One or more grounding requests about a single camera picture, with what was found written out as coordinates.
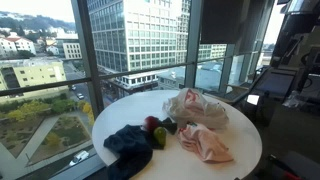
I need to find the red apple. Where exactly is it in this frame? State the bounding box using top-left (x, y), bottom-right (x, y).
top-left (142, 115), bottom-right (161, 133)

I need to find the peach t-shirt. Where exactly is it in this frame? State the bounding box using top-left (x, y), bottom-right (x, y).
top-left (176, 122), bottom-right (235, 164)

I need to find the black cloth piece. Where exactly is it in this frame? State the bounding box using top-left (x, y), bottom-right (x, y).
top-left (159, 117), bottom-right (178, 136)

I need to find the green pear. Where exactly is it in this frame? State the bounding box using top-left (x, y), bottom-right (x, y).
top-left (153, 126), bottom-right (168, 148)

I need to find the dark hanging panel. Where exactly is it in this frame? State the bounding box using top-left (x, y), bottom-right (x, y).
top-left (200, 0), bottom-right (245, 45)

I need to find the dark monitor screen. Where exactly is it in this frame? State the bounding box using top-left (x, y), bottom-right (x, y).
top-left (249, 68), bottom-right (298, 101)

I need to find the white plastic bag red print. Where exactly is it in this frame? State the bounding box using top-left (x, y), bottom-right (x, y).
top-left (162, 87), bottom-right (230, 130)

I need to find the dark blue cloth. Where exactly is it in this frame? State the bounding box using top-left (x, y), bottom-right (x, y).
top-left (103, 124), bottom-right (155, 180)

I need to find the wooden chair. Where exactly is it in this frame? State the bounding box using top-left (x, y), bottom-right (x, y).
top-left (203, 83), bottom-right (255, 105)

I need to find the small glowing white device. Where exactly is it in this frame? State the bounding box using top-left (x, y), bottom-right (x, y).
top-left (246, 94), bottom-right (261, 107)

